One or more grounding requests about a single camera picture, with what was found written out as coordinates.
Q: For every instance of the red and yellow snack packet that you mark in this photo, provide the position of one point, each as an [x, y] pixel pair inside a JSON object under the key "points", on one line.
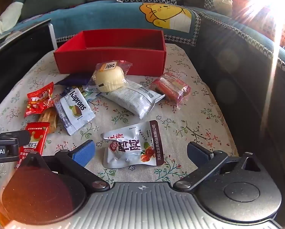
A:
{"points": [[35, 138]]}

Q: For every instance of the pale bun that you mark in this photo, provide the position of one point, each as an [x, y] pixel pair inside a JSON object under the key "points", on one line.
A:
{"points": [[109, 78]]}

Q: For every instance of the red pastry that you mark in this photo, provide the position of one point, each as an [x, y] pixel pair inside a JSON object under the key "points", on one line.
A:
{"points": [[171, 88]]}

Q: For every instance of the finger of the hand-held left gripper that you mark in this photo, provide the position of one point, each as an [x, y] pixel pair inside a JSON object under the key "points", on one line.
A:
{"points": [[14, 136]]}

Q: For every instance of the purple snack packet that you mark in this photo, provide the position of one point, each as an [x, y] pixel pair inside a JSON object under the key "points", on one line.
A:
{"points": [[73, 79]]}

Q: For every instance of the long white snack packet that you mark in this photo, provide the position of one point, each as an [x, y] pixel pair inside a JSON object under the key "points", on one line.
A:
{"points": [[133, 99]]}

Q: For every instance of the black glass table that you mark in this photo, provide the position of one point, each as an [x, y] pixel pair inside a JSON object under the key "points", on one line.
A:
{"points": [[14, 64]]}

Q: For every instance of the white pouch with brown stripe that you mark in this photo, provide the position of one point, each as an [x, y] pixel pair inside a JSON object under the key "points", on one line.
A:
{"points": [[133, 145]]}

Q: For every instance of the gold snack packet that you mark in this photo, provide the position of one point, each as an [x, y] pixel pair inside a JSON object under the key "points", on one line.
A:
{"points": [[49, 121]]}

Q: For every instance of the red cardboard box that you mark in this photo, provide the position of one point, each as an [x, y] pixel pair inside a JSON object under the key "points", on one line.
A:
{"points": [[109, 62]]}

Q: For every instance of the white wafer packet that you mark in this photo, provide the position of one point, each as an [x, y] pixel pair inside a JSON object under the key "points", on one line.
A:
{"points": [[73, 111]]}

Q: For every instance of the white cloth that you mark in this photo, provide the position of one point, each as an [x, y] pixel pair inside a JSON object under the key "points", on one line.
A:
{"points": [[6, 16]]}

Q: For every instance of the plain blue sofa cover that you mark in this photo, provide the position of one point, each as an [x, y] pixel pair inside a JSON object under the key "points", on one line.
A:
{"points": [[228, 19]]}

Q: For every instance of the white table leg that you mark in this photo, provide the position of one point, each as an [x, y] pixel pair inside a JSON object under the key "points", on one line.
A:
{"points": [[53, 37]]}

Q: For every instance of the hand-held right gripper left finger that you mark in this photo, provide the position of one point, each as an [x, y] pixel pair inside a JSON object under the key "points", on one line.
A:
{"points": [[84, 152]]}

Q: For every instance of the red candy packet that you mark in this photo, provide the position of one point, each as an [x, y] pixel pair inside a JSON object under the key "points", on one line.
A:
{"points": [[37, 100]]}

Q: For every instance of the blue sofa cover with lion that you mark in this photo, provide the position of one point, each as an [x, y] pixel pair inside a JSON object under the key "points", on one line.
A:
{"points": [[97, 19]]}

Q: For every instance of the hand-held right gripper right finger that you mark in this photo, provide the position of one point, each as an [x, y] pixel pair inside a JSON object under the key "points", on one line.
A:
{"points": [[195, 151]]}

